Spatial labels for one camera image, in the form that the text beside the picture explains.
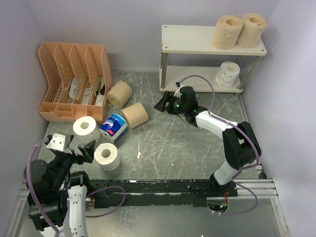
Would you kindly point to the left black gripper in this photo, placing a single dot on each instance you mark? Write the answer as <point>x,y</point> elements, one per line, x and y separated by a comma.
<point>87,151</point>

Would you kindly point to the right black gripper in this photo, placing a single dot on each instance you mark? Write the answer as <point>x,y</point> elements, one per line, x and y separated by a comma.
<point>161,106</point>

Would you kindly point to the brown roll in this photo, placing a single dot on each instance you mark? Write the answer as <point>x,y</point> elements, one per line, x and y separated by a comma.
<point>227,31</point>
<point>135,115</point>
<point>253,27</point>
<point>119,94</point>

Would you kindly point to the white roll front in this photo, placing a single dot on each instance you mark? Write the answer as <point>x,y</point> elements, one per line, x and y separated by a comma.
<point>107,156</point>

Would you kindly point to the blue paper roll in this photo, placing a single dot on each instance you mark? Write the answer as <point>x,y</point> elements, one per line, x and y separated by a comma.
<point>113,128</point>

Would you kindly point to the white patterned paper roll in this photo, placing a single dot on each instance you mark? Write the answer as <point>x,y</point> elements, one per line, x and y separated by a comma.
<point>227,74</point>

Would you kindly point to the brown roll front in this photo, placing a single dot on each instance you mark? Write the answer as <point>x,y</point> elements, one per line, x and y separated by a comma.
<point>253,27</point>

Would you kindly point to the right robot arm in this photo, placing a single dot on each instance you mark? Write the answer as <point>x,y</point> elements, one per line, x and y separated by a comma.
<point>241,148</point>

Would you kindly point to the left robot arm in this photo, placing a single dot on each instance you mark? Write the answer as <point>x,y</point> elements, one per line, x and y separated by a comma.
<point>57,197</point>

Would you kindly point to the white two-tier shelf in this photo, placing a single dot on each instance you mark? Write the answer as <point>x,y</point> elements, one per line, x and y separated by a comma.
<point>182,39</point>

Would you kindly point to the papers in organizer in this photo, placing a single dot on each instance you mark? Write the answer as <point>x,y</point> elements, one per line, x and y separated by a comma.
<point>86,94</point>

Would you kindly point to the black pen in organizer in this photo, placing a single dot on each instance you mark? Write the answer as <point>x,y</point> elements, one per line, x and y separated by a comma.
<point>99,85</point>

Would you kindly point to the peach plastic file organizer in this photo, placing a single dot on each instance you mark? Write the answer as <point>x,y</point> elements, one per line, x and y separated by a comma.
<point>78,77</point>

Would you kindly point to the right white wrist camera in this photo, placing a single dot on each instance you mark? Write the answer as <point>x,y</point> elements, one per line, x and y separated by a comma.
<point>177,93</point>

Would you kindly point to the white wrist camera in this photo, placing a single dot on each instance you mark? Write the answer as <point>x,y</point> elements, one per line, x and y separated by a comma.
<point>177,93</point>
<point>57,142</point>

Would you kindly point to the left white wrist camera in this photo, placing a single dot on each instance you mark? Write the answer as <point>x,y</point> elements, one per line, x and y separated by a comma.
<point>57,142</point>

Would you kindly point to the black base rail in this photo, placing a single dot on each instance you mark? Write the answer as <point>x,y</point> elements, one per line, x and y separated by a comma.
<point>193,192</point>

